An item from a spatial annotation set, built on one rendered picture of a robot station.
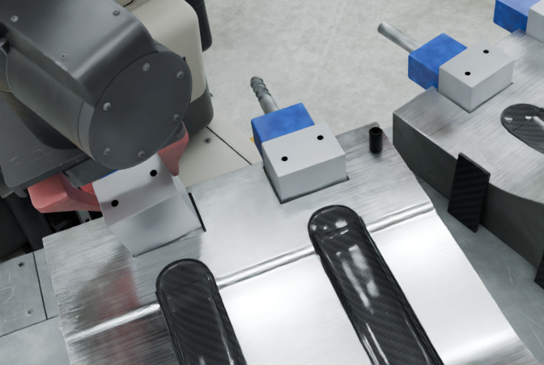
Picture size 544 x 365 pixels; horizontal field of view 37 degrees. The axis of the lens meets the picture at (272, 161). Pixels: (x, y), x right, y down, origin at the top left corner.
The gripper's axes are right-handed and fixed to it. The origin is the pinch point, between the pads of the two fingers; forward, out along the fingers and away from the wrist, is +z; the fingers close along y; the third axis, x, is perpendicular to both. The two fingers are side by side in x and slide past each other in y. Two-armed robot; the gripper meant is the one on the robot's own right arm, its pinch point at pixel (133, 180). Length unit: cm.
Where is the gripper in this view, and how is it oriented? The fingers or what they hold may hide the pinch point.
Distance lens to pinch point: 54.2
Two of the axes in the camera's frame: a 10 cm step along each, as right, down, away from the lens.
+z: 2.0, 4.8, 8.5
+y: 9.0, -4.4, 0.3
